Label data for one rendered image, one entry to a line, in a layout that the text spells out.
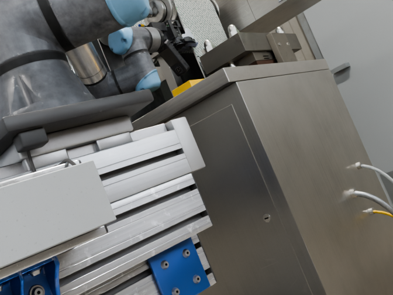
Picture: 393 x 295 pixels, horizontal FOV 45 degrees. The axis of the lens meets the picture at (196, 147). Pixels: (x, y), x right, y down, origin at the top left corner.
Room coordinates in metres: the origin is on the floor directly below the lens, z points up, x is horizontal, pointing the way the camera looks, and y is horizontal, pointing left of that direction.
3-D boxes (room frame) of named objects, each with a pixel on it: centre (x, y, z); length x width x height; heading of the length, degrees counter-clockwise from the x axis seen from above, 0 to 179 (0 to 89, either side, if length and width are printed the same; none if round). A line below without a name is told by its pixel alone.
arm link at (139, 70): (1.30, 0.07, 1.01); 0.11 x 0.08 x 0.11; 90
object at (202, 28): (1.61, -0.19, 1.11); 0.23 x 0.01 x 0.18; 142
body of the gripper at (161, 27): (1.42, -0.04, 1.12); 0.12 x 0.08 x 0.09; 142
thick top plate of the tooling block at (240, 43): (1.56, -0.30, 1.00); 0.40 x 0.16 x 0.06; 142
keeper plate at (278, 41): (1.52, -0.38, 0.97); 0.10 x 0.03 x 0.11; 142
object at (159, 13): (1.54, -0.05, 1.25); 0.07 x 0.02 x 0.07; 52
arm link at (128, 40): (1.29, 0.06, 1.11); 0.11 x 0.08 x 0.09; 142
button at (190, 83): (1.26, -0.04, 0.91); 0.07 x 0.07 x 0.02; 52
